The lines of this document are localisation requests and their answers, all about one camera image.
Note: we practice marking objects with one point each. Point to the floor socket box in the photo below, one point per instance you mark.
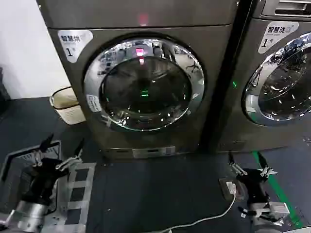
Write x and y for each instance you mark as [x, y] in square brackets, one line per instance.
[223, 188]

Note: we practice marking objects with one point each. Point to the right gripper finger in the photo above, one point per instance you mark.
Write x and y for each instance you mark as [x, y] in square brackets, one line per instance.
[265, 168]
[234, 166]

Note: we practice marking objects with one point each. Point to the grey dryer, sticker with wifi mark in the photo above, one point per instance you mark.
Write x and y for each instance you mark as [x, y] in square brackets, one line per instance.
[230, 126]

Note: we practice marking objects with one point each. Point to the white sticker with wifi mark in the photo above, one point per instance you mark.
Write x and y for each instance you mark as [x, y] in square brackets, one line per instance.
[274, 36]

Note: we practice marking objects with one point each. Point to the white sticker with number one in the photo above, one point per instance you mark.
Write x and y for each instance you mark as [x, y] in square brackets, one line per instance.
[73, 43]

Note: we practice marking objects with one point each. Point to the green floor tape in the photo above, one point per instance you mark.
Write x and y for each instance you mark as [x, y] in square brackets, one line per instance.
[279, 189]

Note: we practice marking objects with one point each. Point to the beige bin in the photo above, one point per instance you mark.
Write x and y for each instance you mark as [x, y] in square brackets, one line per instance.
[68, 106]

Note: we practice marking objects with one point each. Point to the round glass dryer door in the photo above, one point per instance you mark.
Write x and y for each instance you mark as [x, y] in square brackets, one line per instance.
[279, 92]
[145, 85]

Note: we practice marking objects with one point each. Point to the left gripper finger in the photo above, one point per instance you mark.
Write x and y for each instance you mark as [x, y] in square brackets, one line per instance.
[77, 153]
[42, 149]

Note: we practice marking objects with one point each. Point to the grey dryer, sticker with rounded tab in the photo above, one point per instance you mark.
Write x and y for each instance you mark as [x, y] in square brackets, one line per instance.
[73, 97]

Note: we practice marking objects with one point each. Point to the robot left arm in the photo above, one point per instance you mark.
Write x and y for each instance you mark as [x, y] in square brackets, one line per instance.
[29, 213]

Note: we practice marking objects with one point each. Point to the small white door label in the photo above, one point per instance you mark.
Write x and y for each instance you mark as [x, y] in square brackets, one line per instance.
[93, 103]

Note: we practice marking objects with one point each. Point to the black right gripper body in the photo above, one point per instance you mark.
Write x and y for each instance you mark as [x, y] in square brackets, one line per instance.
[255, 184]

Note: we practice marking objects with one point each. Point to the grey plastic laundry basket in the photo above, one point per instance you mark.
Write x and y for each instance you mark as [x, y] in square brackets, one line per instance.
[77, 184]

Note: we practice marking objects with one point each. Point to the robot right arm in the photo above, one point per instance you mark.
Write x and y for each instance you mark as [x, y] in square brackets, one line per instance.
[264, 213]

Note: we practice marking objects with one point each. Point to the white plug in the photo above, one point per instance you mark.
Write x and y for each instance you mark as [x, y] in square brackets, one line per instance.
[230, 187]

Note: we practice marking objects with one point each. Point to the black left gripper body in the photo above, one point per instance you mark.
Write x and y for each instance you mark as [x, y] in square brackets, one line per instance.
[41, 177]

